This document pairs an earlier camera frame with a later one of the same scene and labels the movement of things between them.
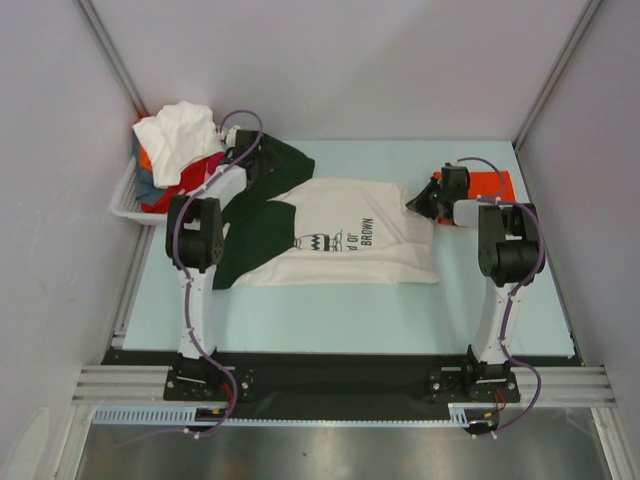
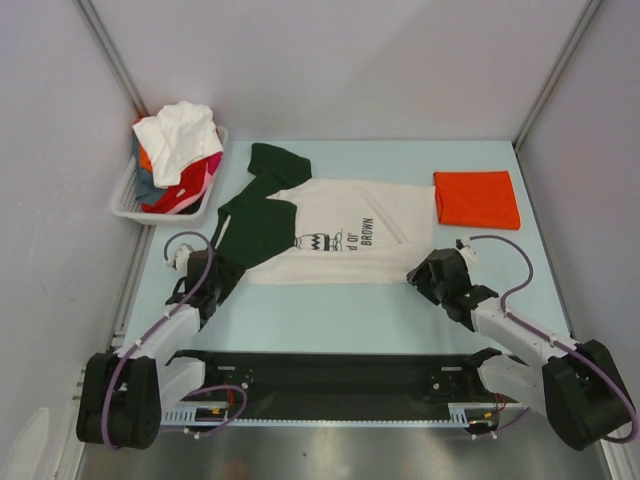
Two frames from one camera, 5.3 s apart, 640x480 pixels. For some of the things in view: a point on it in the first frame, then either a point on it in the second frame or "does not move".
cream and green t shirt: (286, 231) does not move
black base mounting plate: (340, 385) does not move
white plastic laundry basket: (126, 203) does not move
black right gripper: (432, 195) -> (430, 276)
